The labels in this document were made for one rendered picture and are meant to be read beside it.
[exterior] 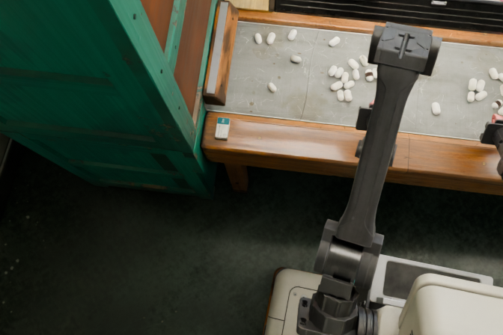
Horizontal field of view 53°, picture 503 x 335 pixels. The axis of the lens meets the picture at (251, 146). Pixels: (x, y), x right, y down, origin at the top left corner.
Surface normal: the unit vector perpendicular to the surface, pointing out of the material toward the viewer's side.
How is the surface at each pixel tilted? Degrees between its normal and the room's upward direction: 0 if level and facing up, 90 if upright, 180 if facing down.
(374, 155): 34
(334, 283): 38
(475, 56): 0
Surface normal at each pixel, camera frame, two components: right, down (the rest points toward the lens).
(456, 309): 0.11, -0.83
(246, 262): -0.03, -0.25
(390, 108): -0.31, 0.26
